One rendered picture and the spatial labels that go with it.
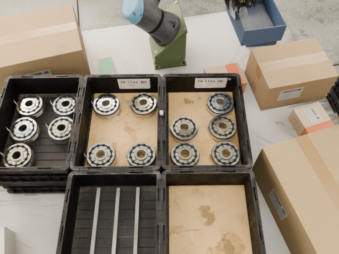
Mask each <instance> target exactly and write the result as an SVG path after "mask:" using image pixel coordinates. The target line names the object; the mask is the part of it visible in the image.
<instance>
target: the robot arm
mask: <svg viewBox="0 0 339 254"><path fill-rule="evenodd" d="M224 1H225V4H226V6H227V8H228V11H229V13H230V15H231V17H232V18H233V19H234V20H236V14H235V12H236V9H235V7H238V14H239V16H240V17H241V16H242V15H243V16H244V17H245V18H247V8H251V7H252V4H253V6H254V7H255V4H256V0H255V1H254V0H224ZM159 3H160V0H124V2H123V7H122V12H123V15H124V17H125V19H127V20H128V21H129V22H130V23H131V24H134V25H136V26H137V27H139V28H140V29H142V30H143V31H145V32H147V33H148V34H149V35H150V37H151V38H152V39H153V41H154V42H155V43H157V44H158V45H160V46H165V45H168V44H169V43H171V42H172V41H173V40H174V39H175V37H176V36H177V34H178V32H179V29H180V24H181V22H180V18H179V17H178V16H177V15H176V14H174V13H171V12H167V11H163V10H162V9H160V8H159V7H158V5H159Z"/></svg>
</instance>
